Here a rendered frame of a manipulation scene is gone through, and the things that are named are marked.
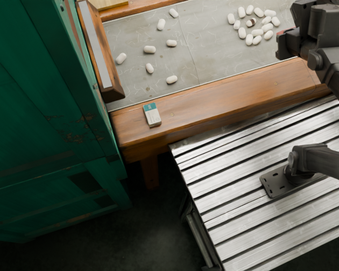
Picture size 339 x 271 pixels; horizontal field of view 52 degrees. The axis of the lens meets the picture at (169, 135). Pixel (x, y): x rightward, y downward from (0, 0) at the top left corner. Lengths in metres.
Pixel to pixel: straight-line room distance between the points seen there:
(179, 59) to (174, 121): 0.21
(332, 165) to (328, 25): 0.29
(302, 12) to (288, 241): 0.59
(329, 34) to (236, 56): 0.35
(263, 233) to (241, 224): 0.06
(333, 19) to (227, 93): 0.34
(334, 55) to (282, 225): 0.48
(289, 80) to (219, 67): 0.20
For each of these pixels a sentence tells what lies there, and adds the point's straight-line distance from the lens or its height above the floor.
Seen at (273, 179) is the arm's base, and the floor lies 0.68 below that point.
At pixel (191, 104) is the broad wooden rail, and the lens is 0.98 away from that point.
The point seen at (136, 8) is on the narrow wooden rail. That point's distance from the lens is 1.16.
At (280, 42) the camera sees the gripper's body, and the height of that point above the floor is 0.92.
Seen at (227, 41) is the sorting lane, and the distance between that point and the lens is 1.13.
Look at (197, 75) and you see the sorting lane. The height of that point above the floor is 0.74.
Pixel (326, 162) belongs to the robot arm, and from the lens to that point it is 0.84.
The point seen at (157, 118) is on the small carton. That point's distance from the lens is 0.94.
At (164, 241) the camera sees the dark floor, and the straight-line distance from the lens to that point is 1.65.
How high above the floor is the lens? 1.65
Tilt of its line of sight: 70 degrees down
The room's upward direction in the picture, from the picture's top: 3 degrees clockwise
